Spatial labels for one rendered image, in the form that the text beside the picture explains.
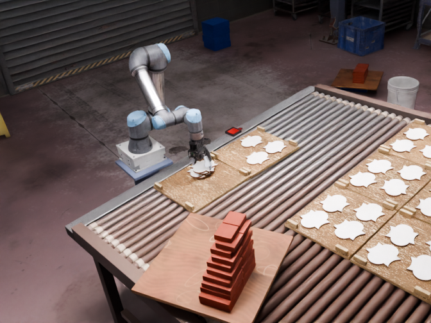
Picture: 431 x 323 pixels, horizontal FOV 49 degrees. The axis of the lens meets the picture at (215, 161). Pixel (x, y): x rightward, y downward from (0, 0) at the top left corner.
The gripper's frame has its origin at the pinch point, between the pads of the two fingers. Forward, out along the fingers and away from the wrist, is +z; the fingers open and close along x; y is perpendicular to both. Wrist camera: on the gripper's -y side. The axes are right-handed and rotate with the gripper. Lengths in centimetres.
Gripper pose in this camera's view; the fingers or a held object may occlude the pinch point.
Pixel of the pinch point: (202, 166)
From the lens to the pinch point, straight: 262.8
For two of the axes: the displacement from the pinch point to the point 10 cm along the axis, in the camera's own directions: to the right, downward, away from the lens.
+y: -4.8, 5.2, -7.1
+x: 8.7, 1.9, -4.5
